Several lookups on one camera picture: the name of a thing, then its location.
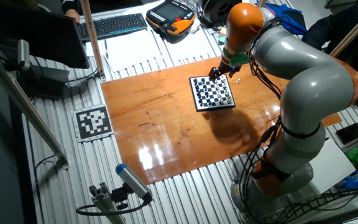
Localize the black box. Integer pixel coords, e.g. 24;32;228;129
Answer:
17;63;70;101

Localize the black round spool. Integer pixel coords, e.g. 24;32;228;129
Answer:
199;0;239;29

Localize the black smartphone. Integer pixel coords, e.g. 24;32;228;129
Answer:
335;122;358;146

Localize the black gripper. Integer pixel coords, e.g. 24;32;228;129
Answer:
208;60;242;80

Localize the aluminium camera stand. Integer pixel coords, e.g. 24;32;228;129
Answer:
88;182;127;224

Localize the orange wooden board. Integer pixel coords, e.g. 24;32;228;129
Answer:
100;55;343;186

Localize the operator bare hand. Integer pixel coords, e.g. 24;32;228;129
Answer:
64;9;81;24

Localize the black computer monitor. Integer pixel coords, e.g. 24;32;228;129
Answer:
0;2;91;70

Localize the grey camera with blue end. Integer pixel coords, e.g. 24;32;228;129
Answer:
115;163;154;203

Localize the blue cloth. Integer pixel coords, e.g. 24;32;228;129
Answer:
256;2;308;35

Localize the man in black jacket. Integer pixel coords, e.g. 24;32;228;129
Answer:
301;0;358;110

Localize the small white paper sheet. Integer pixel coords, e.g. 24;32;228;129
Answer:
85;39;108;57

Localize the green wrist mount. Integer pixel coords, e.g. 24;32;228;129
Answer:
218;35;250;67

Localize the blue plastic bag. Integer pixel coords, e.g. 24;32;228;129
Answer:
340;170;358;190

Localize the black and white marker tag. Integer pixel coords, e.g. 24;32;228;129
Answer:
73;103;115;144

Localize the black camera cable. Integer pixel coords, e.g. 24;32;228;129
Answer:
75;198;150;217

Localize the grey webcam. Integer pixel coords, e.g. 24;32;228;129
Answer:
16;39;31;72

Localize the white flat sheet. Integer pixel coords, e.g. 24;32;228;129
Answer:
300;138;357;196

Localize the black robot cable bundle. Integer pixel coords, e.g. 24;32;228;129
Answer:
237;17;291;224

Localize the black and white chessboard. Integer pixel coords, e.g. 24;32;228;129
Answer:
188;73;236;113

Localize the operator dark sleeved forearm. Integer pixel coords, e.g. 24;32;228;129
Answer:
60;0;80;13

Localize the black computer keyboard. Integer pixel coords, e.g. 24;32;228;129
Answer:
76;12;149;43

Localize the orange and black teach pendant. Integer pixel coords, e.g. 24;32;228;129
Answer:
145;0;196;44

